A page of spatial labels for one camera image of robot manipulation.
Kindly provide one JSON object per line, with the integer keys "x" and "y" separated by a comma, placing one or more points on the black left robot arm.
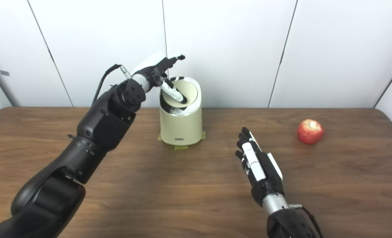
{"x": 96, "y": 129}

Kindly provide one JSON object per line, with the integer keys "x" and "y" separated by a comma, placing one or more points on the red apple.
{"x": 310, "y": 133}

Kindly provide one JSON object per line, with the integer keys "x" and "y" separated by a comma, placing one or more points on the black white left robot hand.
{"x": 152, "y": 67}

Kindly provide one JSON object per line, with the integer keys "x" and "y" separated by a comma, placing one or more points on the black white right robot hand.
{"x": 265, "y": 180}

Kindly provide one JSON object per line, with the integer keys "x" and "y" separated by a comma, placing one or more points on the cream round bin lid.
{"x": 191, "y": 89}

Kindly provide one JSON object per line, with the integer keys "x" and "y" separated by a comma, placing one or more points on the cream-colored round bin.
{"x": 181, "y": 127}

